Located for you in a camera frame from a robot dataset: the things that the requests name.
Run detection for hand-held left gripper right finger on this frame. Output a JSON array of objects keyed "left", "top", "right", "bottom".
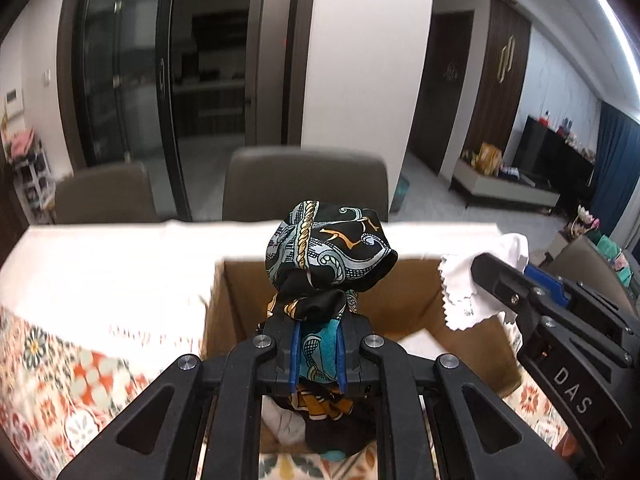
[{"left": 335, "top": 315, "right": 591, "bottom": 480}]

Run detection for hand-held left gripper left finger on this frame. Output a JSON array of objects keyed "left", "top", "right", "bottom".
[{"left": 57, "top": 317, "right": 302, "bottom": 480}]

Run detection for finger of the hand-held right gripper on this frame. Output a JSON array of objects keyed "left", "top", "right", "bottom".
[
  {"left": 470, "top": 252, "right": 546, "bottom": 333},
  {"left": 523, "top": 263, "right": 577, "bottom": 307}
]

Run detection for white cloth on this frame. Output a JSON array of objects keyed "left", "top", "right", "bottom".
[{"left": 439, "top": 233, "right": 530, "bottom": 332}]

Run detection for brown cardboard box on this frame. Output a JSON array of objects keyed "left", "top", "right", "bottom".
[{"left": 200, "top": 255, "right": 526, "bottom": 453}]

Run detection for black patterned silk scarf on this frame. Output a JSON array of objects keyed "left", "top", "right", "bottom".
[{"left": 262, "top": 201, "right": 399, "bottom": 463}]

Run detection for grey dining chair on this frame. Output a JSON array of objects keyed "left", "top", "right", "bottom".
[
  {"left": 545, "top": 235, "right": 640, "bottom": 306},
  {"left": 54, "top": 162, "right": 156, "bottom": 225},
  {"left": 222, "top": 146, "right": 390, "bottom": 223}
]

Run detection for white fabric piece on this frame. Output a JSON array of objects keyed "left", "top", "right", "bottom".
[{"left": 264, "top": 399, "right": 307, "bottom": 445}]

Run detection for teal gift bags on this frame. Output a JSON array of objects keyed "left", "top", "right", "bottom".
[{"left": 594, "top": 236, "right": 632, "bottom": 273}]

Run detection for white lotus ornament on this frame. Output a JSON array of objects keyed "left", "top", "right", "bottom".
[{"left": 575, "top": 204, "right": 604, "bottom": 234}]

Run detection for white low media cabinet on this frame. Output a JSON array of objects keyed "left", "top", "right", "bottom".
[{"left": 450, "top": 156, "right": 561, "bottom": 214}]

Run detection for yellow bag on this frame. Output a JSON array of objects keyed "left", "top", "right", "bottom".
[{"left": 477, "top": 142, "right": 504, "bottom": 176}]

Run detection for blue curtain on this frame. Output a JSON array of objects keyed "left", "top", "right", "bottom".
[{"left": 592, "top": 101, "right": 640, "bottom": 261}]

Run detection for dark wooden door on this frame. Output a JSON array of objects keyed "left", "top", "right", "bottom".
[{"left": 410, "top": 10, "right": 474, "bottom": 177}]

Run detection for white floral tile tablecloth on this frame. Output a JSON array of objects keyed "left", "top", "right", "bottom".
[{"left": 0, "top": 220, "right": 571, "bottom": 480}]

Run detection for white shoe rack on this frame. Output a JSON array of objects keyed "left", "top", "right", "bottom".
[{"left": 7, "top": 127, "right": 57, "bottom": 224}]

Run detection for dark framed glass sliding door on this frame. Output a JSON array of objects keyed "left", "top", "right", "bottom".
[{"left": 60, "top": 0, "right": 195, "bottom": 221}]

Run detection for slatted wood cabinet gold handle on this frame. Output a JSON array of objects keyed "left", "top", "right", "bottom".
[{"left": 470, "top": 0, "right": 532, "bottom": 177}]

